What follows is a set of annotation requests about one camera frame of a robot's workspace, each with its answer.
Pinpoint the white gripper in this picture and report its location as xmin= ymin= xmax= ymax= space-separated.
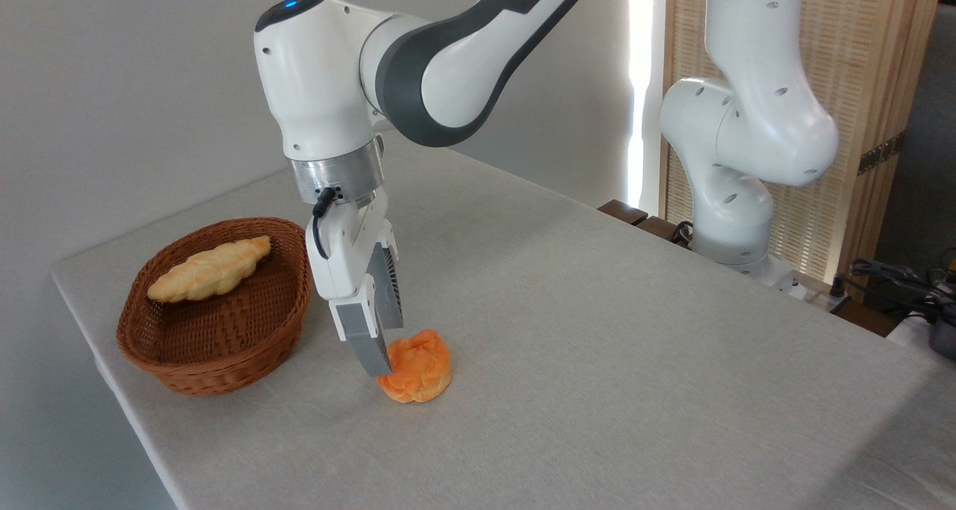
xmin=305 ymin=191 xmax=406 ymax=379

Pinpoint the round orange bread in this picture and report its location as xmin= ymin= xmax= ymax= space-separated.
xmin=377 ymin=329 xmax=453 ymax=404

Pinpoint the long pale braided bread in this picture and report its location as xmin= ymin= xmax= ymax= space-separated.
xmin=147 ymin=235 xmax=272 ymax=304

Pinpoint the brown wicker basket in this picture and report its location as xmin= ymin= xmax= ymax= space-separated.
xmin=116 ymin=217 xmax=313 ymax=397

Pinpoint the beige tablecloth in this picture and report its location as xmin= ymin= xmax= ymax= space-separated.
xmin=51 ymin=133 xmax=956 ymax=510

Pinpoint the dark brown wooden block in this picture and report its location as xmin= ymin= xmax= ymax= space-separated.
xmin=597 ymin=199 xmax=649 ymax=227
xmin=638 ymin=215 xmax=692 ymax=248

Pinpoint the white power strip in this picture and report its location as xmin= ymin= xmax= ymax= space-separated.
xmin=792 ymin=282 xmax=852 ymax=314

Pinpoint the metal screen hinge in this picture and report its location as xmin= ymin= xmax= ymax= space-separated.
xmin=857 ymin=132 xmax=907 ymax=175

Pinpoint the bamboo folding screen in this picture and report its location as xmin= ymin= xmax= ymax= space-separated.
xmin=661 ymin=0 xmax=946 ymax=302

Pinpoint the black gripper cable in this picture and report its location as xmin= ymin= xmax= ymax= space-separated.
xmin=311 ymin=187 xmax=338 ymax=261

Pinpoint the black cable bundle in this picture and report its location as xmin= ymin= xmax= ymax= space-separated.
xmin=848 ymin=258 xmax=956 ymax=324

